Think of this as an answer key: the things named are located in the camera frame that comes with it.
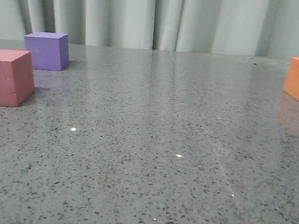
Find grey-green curtain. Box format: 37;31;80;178
0;0;299;58

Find purple foam cube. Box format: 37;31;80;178
24;32;69;71

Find pink foam cube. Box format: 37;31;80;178
0;49;34;107

